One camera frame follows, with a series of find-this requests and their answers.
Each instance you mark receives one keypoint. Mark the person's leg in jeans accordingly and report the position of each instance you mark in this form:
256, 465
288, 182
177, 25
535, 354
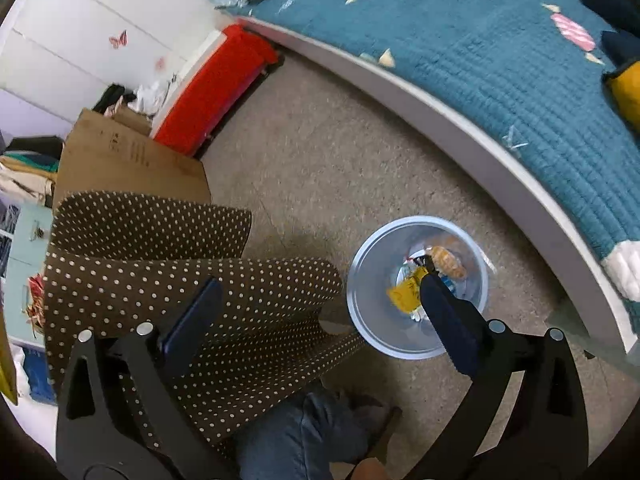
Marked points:
300, 440

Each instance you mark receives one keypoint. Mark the light teal bunk bed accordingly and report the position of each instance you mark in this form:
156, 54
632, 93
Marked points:
552, 210

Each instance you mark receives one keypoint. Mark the blue bag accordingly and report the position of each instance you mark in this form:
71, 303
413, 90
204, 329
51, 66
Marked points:
40, 375

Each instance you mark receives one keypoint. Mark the white wardrobe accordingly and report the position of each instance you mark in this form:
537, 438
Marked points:
60, 20

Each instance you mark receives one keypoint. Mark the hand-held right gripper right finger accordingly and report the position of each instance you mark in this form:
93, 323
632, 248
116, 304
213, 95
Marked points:
450, 320

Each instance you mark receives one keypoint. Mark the stepped shelf unit with drawers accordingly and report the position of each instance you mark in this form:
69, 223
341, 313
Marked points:
30, 260

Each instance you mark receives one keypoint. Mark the faint pink butterfly sticker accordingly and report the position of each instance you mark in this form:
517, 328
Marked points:
160, 63

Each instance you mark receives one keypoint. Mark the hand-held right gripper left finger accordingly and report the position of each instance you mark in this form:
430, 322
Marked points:
192, 325

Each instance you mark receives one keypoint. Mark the black hanging coat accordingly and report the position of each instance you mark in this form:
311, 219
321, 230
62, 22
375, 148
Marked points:
35, 144

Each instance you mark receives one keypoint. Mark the white plastic bag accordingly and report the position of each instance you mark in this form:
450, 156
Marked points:
150, 97

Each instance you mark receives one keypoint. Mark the red bench with white top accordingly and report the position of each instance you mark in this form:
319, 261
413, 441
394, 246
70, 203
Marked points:
210, 95

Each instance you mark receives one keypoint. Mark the red yellow ornament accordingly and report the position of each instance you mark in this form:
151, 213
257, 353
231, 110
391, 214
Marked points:
37, 300

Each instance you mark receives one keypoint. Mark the brown polka-dot tablecloth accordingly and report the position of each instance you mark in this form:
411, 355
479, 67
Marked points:
150, 270

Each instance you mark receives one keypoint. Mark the pine cone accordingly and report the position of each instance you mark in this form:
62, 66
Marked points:
38, 232

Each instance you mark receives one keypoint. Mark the light blue plastic bin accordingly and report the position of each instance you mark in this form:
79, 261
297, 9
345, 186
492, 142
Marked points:
380, 280

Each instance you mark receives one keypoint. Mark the cream hanging jacket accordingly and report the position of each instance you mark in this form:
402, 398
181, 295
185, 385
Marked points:
25, 185

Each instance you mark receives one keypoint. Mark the teal quilted bed sheet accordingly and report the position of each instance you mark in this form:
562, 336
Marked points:
475, 50

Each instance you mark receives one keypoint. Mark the large cardboard box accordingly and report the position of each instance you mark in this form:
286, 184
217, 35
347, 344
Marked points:
125, 160

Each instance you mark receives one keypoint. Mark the yellow black wrapper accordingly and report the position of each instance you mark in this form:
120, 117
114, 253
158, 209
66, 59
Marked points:
405, 295

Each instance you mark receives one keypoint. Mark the green hanging garment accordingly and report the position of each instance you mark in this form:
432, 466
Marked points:
35, 161

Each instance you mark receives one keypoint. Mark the person's right hand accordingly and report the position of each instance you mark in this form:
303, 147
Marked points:
369, 471

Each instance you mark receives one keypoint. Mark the black cloth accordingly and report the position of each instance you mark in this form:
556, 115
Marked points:
112, 97

